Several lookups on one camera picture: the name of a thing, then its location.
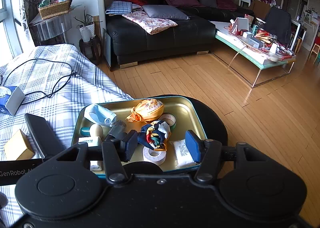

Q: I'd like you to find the teal handle cream ball massager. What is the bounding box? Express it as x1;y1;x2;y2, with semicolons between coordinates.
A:
80;124;104;138

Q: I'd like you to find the green tape roll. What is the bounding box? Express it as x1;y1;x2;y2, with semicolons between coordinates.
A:
159;113;176;130

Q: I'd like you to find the orange embroidered pouch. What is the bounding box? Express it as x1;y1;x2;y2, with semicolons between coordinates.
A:
126;98;164;122

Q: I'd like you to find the black gloved left hand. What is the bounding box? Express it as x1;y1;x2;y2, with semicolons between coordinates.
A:
0;192;8;209

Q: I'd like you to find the grey black small bottle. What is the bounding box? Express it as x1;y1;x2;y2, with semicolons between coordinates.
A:
105;120;127;141

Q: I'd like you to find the white gauze packet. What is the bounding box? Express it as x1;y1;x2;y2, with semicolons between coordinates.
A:
171;139;197;169

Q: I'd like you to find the gold cardboard box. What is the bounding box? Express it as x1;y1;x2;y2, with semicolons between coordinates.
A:
4;129;35;161

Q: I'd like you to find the white medical tape roll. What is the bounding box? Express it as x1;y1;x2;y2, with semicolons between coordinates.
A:
142;147;167;166

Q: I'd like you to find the white tube black cap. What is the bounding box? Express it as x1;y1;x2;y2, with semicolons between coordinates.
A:
78;136;102;147

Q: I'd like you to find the teal gold metal tray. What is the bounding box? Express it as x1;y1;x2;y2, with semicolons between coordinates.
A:
71;95;207;172

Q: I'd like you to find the small white packet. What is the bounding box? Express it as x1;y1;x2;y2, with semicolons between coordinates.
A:
90;160;103;171

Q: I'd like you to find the long black box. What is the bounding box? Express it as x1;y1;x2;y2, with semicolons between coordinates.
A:
24;113;64;158

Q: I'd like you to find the light blue face mask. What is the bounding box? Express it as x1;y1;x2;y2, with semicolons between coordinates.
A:
84;104;117;127

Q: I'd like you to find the blue Tempo tissue box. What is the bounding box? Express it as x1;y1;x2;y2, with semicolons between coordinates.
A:
0;86;25;115

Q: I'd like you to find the plaid grey bed cover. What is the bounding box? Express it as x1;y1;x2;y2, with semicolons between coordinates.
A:
0;43;135;227

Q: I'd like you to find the glass coffee table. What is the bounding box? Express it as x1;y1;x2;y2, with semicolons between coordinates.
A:
212;21;296;88

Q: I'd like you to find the floral cloth on sofa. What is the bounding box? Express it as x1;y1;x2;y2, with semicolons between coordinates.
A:
122;11;178;35

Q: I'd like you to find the potted plant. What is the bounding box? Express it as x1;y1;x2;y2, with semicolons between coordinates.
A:
74;7;101;43

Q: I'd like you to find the black leather sofa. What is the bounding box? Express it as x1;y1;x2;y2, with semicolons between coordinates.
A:
104;0;253;68

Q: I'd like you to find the grey cushion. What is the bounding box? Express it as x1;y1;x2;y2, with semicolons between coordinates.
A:
142;4;189;20

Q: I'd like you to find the blue checked folded cloth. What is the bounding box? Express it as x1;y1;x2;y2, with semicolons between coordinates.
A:
105;1;132;15

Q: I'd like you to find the wicker basket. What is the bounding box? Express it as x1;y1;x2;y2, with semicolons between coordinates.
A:
38;0;73;20

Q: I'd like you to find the black cable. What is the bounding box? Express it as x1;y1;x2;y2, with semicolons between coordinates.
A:
0;57;78;106

